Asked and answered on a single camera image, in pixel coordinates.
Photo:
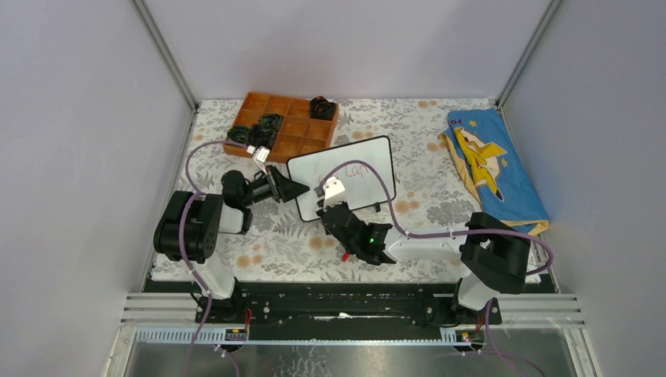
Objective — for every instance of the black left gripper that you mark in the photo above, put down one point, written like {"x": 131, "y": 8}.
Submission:
{"x": 282, "y": 188}

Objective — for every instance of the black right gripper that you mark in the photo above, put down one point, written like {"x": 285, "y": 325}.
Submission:
{"x": 345, "y": 205}

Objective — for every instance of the small black-framed whiteboard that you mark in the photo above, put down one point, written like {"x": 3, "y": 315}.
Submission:
{"x": 363, "y": 167}

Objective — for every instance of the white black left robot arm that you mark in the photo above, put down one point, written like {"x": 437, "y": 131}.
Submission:
{"x": 188, "y": 229}

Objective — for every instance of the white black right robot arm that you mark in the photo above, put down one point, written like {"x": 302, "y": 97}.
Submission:
{"x": 495, "y": 255}

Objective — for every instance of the floral patterned table mat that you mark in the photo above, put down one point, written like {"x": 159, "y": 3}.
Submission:
{"x": 281, "y": 247}

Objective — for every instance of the orange compartment tray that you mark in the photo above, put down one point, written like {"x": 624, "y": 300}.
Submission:
{"x": 298, "y": 134}

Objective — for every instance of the black tape roll lower middle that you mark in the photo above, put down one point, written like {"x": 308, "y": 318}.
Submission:
{"x": 262, "y": 136}

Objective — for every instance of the black tape roll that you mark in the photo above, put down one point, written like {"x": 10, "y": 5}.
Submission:
{"x": 239, "y": 134}
{"x": 322, "y": 109}
{"x": 262, "y": 136}
{"x": 271, "y": 122}

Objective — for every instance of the black tape roll upper middle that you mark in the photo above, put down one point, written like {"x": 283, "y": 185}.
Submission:
{"x": 271, "y": 122}

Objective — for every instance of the black tape roll left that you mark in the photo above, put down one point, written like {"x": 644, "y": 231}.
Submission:
{"x": 239, "y": 134}

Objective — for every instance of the black tape roll top right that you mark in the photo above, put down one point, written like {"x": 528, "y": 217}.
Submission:
{"x": 322, "y": 109}

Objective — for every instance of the blue yellow cartoon cloth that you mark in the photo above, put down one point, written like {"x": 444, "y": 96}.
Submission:
{"x": 489, "y": 166}

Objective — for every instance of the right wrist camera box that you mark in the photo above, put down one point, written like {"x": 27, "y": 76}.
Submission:
{"x": 335, "y": 192}

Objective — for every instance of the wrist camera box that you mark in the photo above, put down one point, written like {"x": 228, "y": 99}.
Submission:
{"x": 259, "y": 155}
{"x": 335, "y": 192}

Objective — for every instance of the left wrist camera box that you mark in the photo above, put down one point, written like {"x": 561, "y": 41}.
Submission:
{"x": 259, "y": 155}

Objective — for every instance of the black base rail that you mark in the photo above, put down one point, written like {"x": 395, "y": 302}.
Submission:
{"x": 293, "y": 312}

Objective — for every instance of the left aluminium frame post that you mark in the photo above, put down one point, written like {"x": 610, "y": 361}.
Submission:
{"x": 164, "y": 52}

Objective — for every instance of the aluminium frame post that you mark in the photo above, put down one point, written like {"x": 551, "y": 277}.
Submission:
{"x": 164, "y": 52}
{"x": 543, "y": 24}

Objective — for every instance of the right aluminium frame post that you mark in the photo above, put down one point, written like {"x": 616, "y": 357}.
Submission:
{"x": 543, "y": 24}

